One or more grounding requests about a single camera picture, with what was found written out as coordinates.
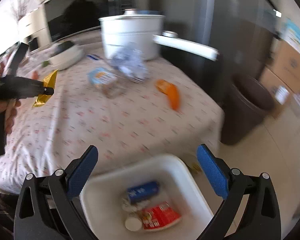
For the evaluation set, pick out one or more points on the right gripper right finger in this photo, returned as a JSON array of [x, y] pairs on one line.
[[261, 217]]

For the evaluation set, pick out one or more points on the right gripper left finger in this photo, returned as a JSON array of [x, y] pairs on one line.
[[45, 209]]

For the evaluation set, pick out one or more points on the yellow snack wrapper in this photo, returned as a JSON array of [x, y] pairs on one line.
[[49, 83]]

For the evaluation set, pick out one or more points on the white floral paper cup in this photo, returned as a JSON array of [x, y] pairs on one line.
[[133, 222]]

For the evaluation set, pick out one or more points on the blue cardboard box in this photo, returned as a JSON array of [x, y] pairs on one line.
[[143, 192]]

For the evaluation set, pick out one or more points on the light blue cookie package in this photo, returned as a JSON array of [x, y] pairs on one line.
[[107, 82]]

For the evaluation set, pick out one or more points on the red instant noodle cup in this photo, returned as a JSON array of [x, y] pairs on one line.
[[159, 217]]

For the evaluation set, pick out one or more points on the white plastic trash bin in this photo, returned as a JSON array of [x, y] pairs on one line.
[[155, 198]]

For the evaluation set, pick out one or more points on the person left hand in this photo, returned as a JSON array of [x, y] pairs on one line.
[[10, 110]]

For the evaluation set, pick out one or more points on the stacked white bowls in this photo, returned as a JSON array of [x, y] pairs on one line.
[[67, 58]]

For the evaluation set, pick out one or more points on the dark green squash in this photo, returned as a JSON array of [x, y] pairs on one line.
[[63, 46]]

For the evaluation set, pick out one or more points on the small blue card packet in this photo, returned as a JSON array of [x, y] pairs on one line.
[[94, 57]]

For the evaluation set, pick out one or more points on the black microwave oven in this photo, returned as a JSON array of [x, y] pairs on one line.
[[67, 17]]

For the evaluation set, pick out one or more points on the crumpled clear plastic bag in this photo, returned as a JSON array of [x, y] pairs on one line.
[[128, 60]]

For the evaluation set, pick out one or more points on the brown round waste bin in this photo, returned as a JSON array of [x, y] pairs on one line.
[[246, 105]]

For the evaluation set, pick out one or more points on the lower cardboard box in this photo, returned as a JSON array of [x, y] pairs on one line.
[[279, 91]]

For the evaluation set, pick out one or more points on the cherry print tablecloth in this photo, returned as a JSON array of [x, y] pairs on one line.
[[132, 126]]

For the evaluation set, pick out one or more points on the white electric cooking pot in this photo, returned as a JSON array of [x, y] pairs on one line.
[[145, 31]]

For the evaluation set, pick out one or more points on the orange peel wrapper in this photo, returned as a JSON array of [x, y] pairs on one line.
[[171, 91]]

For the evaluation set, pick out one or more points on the upper cardboard box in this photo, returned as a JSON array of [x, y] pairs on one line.
[[286, 65]]

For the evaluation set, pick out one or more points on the light blue carton box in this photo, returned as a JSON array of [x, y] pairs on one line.
[[291, 34]]

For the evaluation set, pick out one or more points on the grey refrigerator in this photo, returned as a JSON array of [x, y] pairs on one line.
[[241, 31]]

